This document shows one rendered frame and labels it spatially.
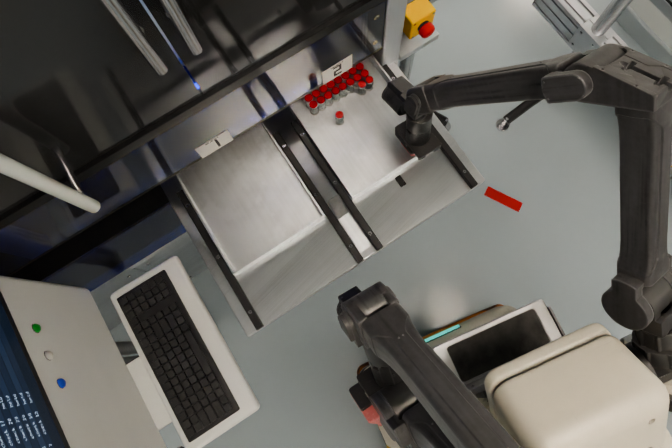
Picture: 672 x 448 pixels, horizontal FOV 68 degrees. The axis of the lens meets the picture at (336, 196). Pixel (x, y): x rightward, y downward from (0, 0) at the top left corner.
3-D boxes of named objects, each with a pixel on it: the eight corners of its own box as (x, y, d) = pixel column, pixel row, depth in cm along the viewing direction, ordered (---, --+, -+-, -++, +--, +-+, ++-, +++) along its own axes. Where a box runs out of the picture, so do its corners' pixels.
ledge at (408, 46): (371, 24, 140) (372, 20, 139) (409, 2, 142) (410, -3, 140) (400, 61, 137) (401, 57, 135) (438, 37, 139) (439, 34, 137)
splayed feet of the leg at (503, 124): (491, 122, 223) (500, 108, 210) (579, 65, 229) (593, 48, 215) (502, 135, 221) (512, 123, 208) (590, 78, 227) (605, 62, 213)
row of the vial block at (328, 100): (309, 110, 132) (307, 103, 128) (365, 76, 134) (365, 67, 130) (313, 117, 132) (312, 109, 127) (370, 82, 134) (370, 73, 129)
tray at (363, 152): (282, 98, 134) (280, 92, 130) (363, 49, 136) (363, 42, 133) (352, 201, 126) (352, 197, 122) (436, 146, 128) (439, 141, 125)
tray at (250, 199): (171, 165, 130) (166, 161, 127) (256, 113, 133) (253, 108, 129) (236, 275, 122) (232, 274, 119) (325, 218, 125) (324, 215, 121)
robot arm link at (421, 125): (418, 126, 106) (438, 110, 107) (397, 104, 108) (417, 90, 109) (417, 141, 112) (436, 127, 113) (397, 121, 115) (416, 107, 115)
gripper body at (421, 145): (416, 117, 122) (417, 100, 115) (441, 148, 118) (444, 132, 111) (393, 131, 121) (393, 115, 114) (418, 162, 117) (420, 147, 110)
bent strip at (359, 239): (329, 205, 126) (328, 200, 120) (339, 199, 126) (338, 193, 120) (360, 252, 122) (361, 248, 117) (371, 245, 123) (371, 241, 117)
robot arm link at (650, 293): (663, 346, 80) (682, 326, 82) (657, 296, 76) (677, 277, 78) (608, 323, 88) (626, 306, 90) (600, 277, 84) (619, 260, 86)
